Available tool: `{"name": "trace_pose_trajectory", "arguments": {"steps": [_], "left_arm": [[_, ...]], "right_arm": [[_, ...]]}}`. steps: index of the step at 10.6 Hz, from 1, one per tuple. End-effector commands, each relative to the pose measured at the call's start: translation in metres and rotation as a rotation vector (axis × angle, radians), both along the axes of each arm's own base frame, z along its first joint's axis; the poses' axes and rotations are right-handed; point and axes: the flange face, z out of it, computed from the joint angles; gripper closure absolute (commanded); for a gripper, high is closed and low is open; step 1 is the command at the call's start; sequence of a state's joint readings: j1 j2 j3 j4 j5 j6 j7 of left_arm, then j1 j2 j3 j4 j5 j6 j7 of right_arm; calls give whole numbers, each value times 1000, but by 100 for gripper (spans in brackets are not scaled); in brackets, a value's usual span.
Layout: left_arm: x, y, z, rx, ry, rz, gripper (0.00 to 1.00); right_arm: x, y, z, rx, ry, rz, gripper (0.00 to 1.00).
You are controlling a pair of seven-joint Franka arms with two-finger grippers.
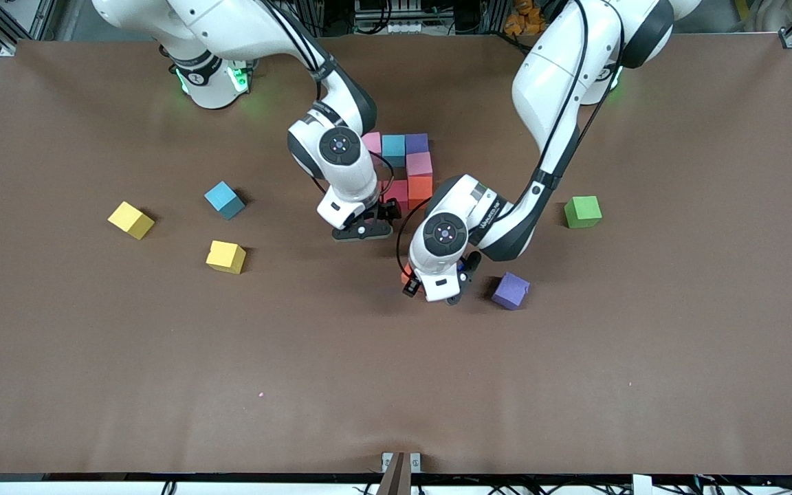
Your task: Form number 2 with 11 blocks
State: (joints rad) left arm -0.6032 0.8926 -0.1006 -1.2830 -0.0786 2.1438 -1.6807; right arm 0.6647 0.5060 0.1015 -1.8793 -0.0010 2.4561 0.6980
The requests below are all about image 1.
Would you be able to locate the orange foam cube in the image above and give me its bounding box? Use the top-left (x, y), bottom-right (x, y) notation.
top-left (408, 175), bottom-right (434, 209)
top-left (401, 263), bottom-right (426, 295)

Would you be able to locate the red foam cube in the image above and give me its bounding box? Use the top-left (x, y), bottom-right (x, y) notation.
top-left (381, 179), bottom-right (409, 211)

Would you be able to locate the blue foam cube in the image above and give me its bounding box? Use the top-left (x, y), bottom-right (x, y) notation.
top-left (381, 134), bottom-right (407, 168)
top-left (204, 181), bottom-right (246, 221)

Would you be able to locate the yellow foam cube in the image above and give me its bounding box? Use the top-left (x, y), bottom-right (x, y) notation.
top-left (206, 240), bottom-right (247, 275)
top-left (107, 201), bottom-right (156, 241)

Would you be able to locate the green foam cube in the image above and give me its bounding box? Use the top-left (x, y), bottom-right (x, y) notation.
top-left (564, 195), bottom-right (603, 230)

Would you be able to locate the brown table cover sheet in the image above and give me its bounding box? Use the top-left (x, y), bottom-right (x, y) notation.
top-left (0, 33), bottom-right (792, 476)

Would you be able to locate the white electrical device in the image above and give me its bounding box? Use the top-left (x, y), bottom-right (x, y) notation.
top-left (353, 0), bottom-right (426, 35)

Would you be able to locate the orange packed items pile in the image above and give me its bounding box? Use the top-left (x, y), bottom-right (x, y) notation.
top-left (504, 0), bottom-right (548, 36)

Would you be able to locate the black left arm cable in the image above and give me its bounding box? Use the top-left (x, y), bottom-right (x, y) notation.
top-left (395, 199), bottom-right (431, 276)

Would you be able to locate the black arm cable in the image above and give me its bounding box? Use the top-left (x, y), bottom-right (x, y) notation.
top-left (368, 151), bottom-right (397, 200)
top-left (395, 199), bottom-right (431, 276)

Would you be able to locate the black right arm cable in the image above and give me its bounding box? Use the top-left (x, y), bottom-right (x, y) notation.
top-left (368, 151), bottom-right (397, 200)

